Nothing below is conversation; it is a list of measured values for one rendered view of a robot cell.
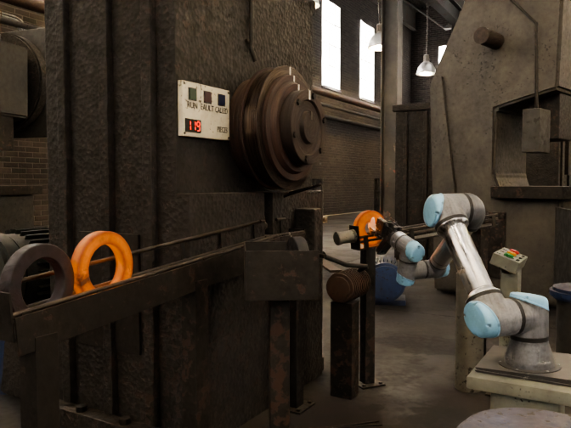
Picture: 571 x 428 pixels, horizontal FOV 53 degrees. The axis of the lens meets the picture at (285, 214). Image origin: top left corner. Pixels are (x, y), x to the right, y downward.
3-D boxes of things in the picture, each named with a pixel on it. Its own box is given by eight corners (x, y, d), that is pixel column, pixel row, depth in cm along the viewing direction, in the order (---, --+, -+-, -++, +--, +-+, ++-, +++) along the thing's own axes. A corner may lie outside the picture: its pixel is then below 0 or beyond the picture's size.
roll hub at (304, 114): (279, 164, 207) (279, 85, 206) (315, 166, 232) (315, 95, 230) (293, 163, 205) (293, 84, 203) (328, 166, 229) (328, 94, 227)
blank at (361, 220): (364, 251, 259) (368, 252, 256) (347, 224, 254) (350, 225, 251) (387, 230, 263) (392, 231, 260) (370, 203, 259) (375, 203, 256)
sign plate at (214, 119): (178, 135, 188) (177, 80, 187) (225, 140, 211) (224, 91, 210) (183, 135, 187) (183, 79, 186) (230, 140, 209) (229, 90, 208)
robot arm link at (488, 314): (531, 325, 176) (465, 185, 206) (489, 329, 171) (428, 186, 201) (511, 341, 185) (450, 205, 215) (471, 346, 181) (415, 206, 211)
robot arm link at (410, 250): (408, 266, 226) (411, 245, 223) (392, 254, 236) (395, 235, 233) (424, 263, 229) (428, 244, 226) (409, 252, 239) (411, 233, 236)
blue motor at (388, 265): (363, 308, 418) (364, 261, 416) (366, 293, 474) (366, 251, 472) (406, 310, 412) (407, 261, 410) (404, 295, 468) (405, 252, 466)
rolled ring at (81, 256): (117, 314, 150) (108, 313, 152) (142, 250, 158) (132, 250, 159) (67, 287, 136) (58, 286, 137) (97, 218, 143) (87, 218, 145)
